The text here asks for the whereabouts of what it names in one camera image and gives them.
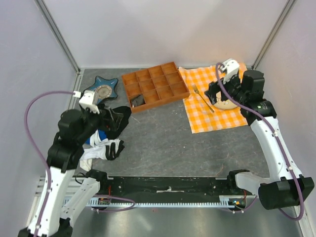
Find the yellow checkered cloth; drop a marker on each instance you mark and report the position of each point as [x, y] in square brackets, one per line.
[202, 116]

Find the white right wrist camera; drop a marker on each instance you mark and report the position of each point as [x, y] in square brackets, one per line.
[230, 68]

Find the slotted cable duct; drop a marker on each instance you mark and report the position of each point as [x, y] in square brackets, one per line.
[223, 202]

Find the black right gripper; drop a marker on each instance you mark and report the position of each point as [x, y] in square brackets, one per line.
[214, 87]

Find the blue white garment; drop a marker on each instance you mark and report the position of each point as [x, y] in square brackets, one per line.
[98, 138]

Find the white black striped garment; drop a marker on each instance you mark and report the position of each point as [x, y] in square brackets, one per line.
[108, 150]

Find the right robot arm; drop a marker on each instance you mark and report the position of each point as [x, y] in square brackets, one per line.
[286, 186]

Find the olive grey underwear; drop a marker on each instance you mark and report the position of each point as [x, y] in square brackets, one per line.
[137, 100]

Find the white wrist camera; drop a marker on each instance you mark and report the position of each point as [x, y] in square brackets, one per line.
[230, 68]
[88, 100]

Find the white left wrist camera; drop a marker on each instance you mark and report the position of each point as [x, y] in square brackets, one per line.
[88, 100]

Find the blue star shaped dish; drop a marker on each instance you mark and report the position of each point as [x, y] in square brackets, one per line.
[105, 88]

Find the wooden compartment tray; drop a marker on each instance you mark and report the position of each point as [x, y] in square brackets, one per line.
[160, 85]

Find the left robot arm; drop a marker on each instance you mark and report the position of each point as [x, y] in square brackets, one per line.
[52, 217]

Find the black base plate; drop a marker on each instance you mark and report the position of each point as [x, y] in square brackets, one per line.
[166, 189]

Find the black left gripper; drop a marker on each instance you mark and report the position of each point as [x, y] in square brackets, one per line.
[103, 125]

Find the bird pattern ceramic plate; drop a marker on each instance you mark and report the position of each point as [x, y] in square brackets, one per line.
[224, 105]

